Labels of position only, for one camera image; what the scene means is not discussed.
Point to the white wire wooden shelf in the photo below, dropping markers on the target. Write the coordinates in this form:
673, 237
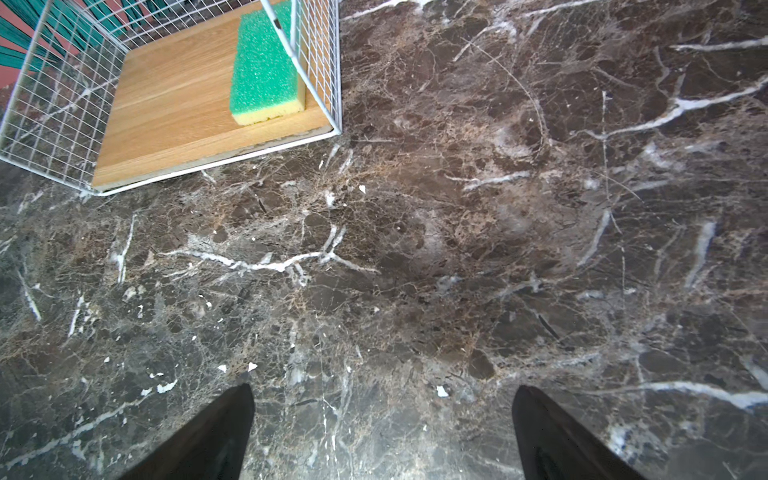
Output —
113, 95

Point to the light green yellow sponge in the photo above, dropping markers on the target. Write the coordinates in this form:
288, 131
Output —
265, 84

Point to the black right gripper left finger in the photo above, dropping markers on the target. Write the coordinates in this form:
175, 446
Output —
211, 445

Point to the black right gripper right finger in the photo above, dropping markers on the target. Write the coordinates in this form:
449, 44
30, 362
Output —
552, 444

